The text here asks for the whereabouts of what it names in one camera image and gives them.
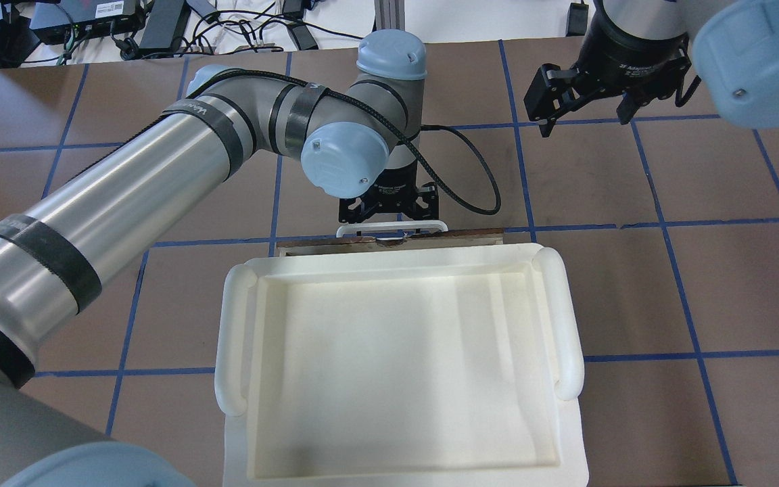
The aluminium frame post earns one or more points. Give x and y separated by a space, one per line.
389 15

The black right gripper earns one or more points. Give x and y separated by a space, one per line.
629 46

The black power adapter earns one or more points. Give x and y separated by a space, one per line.
576 24

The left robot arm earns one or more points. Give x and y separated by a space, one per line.
57 256

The black network switch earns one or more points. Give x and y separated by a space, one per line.
57 23

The black power brick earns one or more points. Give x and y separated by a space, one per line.
302 37

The white drawer handle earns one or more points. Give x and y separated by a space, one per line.
384 227

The wooden drawer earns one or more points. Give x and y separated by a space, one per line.
371 243

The white plastic tray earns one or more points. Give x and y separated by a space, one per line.
437 367

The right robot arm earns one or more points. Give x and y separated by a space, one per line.
733 47

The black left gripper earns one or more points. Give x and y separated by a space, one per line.
395 187

